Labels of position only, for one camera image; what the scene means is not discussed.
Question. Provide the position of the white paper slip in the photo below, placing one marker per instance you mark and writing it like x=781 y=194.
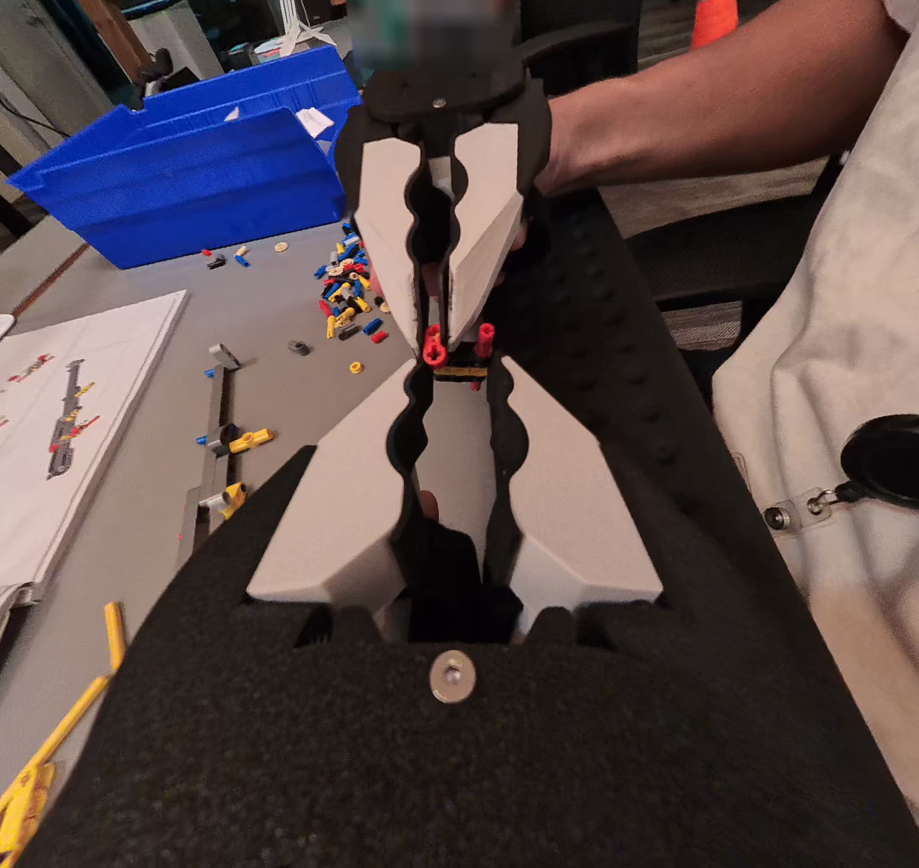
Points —
x=314 y=120

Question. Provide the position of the person's white shirt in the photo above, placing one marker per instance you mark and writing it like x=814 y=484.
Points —
x=825 y=308

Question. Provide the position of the open instruction booklet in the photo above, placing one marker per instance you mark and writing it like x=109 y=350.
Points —
x=72 y=415

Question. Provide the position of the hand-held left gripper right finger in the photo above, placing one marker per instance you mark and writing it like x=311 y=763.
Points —
x=574 y=516

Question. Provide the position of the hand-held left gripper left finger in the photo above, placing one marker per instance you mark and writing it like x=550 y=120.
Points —
x=337 y=516

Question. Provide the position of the red pin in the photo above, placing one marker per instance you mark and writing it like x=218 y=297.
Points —
x=486 y=340

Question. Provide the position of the white desk lamp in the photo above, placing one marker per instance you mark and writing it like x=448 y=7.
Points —
x=294 y=13

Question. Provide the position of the dark grey connector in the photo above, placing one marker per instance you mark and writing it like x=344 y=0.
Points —
x=298 y=347

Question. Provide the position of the black connector with red pin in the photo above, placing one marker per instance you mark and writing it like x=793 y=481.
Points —
x=463 y=358

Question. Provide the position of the joined yellow connector pair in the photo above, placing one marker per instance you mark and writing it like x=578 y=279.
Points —
x=25 y=803

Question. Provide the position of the heap of small mixed parts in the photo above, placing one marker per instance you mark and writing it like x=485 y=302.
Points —
x=348 y=286

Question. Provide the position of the person's right forearm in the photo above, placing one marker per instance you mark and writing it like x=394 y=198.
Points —
x=718 y=92

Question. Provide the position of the long grey black beam assembly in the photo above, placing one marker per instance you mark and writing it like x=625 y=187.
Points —
x=215 y=415

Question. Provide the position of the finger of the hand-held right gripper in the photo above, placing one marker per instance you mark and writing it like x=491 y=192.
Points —
x=384 y=222
x=492 y=214

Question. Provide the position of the blue bin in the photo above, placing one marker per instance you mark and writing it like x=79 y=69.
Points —
x=201 y=178

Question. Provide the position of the red two-hole connector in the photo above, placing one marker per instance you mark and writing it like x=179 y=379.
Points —
x=433 y=347

